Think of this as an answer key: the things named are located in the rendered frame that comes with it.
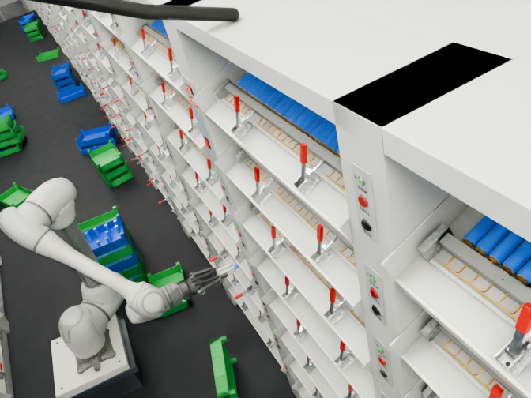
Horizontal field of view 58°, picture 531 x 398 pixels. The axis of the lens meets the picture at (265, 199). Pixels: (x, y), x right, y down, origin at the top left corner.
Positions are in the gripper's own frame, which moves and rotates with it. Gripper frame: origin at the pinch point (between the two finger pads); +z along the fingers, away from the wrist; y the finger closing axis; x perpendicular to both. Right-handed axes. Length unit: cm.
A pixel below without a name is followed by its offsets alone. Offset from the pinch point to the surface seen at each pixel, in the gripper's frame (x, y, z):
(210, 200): -30.3, 7.9, 2.5
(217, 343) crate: 43.3, 3.8, -10.0
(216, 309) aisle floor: 62, 40, 2
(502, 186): -111, -119, -9
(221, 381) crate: 44.1, -15.0, -16.6
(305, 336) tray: -12, -54, 5
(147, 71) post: -76, 36, -3
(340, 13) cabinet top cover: -113, -71, 9
